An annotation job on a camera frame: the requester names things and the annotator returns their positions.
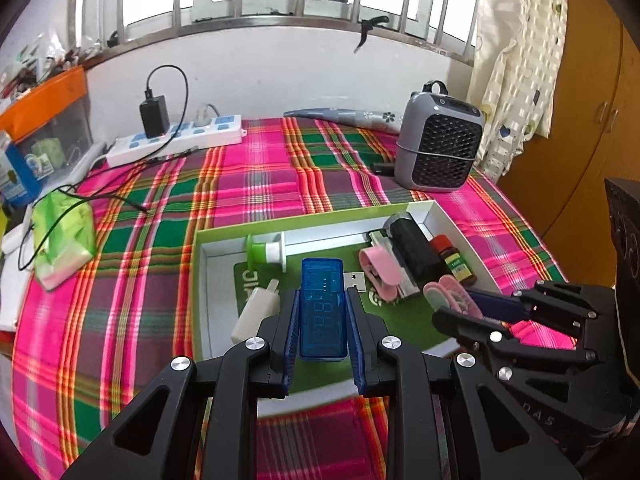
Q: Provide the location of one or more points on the green spool with white cap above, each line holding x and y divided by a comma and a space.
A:
257, 252

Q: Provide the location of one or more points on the brown bottle with red cap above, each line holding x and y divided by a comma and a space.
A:
457, 265

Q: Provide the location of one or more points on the grey fan heater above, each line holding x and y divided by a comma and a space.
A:
440, 145

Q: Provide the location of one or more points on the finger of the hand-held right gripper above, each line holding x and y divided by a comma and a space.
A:
495, 305
470, 327

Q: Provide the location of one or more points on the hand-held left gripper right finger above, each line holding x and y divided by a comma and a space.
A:
357, 345

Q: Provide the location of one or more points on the silver case with black end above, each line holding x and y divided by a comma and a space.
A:
407, 292

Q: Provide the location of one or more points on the white rounded object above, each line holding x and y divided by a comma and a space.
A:
15, 240

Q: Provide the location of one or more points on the metal window grille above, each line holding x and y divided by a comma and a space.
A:
280, 20

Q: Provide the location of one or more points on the green and white cardboard box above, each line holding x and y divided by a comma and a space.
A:
217, 310

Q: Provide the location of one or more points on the pink green plaid tablecloth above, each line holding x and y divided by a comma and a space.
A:
325, 175

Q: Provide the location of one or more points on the black hook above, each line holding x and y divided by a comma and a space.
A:
372, 22

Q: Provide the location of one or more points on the blue translucent usb tester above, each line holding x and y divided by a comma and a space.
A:
322, 310

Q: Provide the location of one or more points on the white charger plug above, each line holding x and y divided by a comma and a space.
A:
255, 310

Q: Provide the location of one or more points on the green tissue pack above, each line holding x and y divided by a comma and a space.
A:
65, 240

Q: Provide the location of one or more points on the black charger adapter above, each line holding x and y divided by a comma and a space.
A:
155, 117

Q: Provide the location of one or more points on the clear bin with orange lid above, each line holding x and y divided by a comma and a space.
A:
45, 95

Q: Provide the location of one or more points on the black cylinder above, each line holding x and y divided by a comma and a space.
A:
415, 255

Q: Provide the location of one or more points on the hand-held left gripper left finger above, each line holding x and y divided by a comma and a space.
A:
290, 345

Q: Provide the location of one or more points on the blue carton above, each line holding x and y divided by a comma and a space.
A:
20, 175

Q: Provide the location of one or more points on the white power strip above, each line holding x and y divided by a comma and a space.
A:
215, 132

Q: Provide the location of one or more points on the patterned cream curtain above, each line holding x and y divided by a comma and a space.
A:
520, 85

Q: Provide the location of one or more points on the wooden wardrobe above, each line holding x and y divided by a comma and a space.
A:
590, 135

